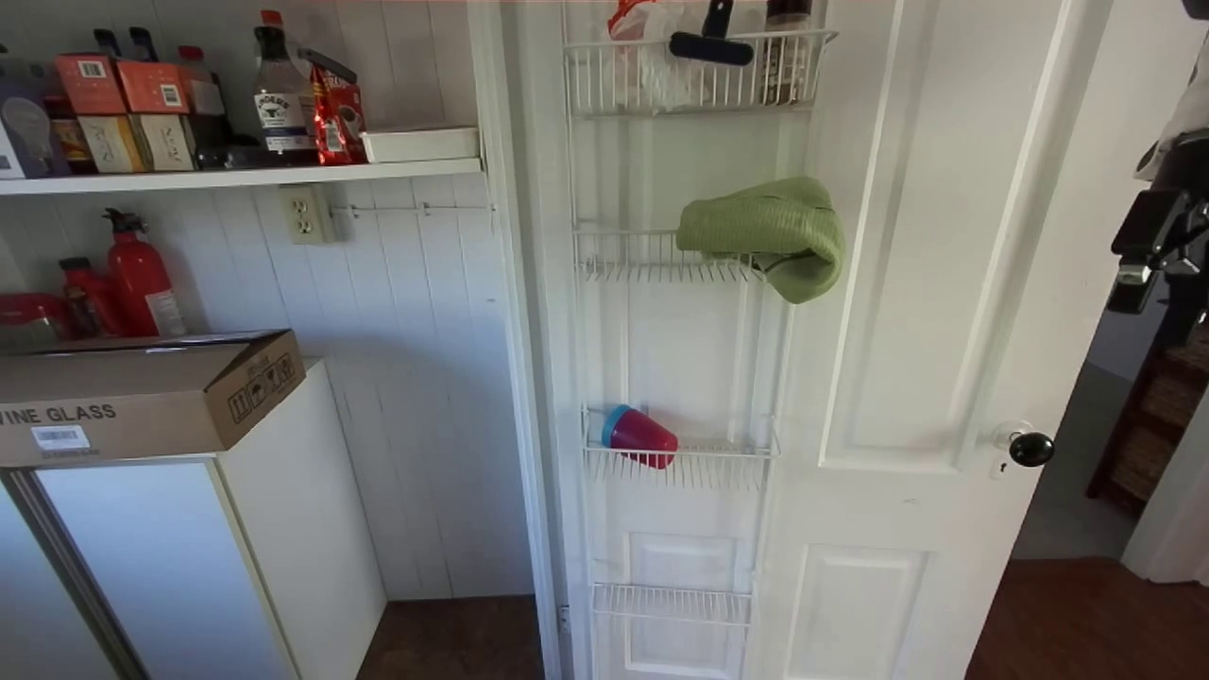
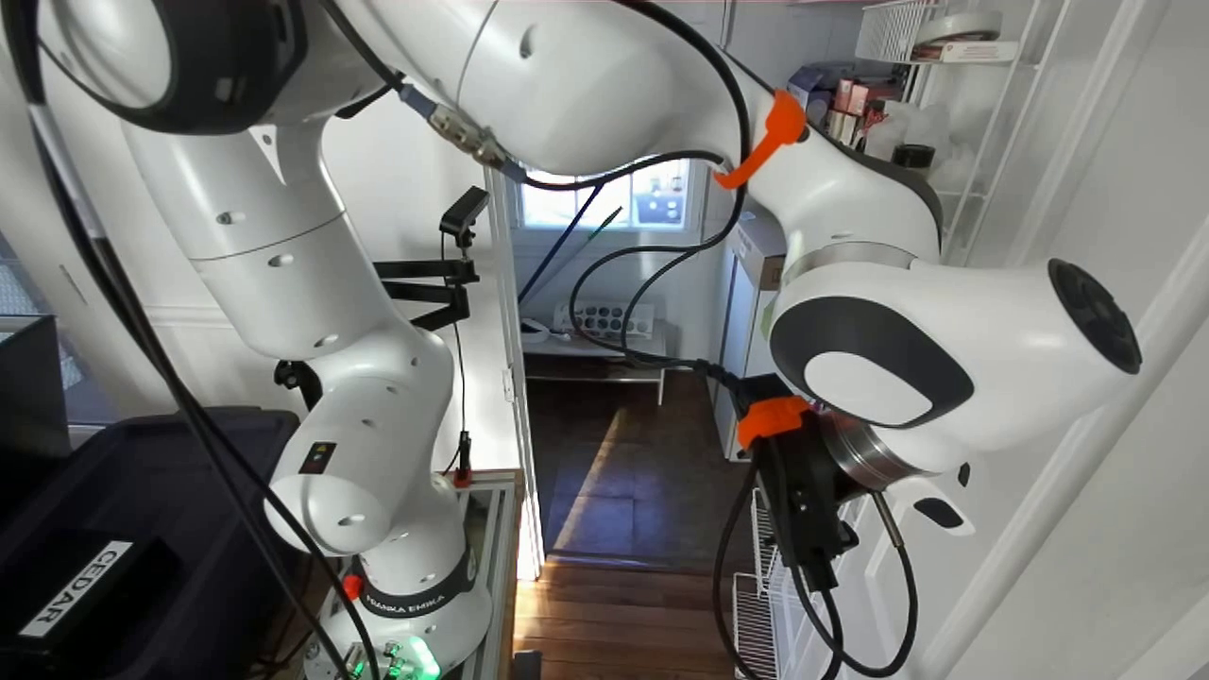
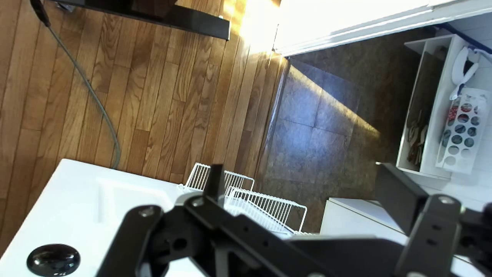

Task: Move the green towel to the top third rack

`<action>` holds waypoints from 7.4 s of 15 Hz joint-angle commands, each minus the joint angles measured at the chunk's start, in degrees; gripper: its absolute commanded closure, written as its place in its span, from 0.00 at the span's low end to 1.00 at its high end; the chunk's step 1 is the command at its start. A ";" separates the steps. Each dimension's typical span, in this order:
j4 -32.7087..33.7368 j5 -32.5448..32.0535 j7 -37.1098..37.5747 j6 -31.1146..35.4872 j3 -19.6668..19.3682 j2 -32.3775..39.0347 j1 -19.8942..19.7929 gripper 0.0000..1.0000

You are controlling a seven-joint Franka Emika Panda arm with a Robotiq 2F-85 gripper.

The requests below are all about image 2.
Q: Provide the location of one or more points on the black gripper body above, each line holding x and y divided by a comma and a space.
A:
834, 502

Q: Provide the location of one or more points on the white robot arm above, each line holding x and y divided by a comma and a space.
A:
378, 417

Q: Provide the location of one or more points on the white cabinet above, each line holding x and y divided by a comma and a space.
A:
742, 303

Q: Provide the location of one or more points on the white table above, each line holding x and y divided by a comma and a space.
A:
592, 356

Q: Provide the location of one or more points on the black storage case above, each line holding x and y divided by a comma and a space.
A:
126, 543

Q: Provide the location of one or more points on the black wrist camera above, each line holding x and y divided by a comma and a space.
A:
781, 504

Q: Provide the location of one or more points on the black camera on stand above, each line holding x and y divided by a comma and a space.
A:
439, 270

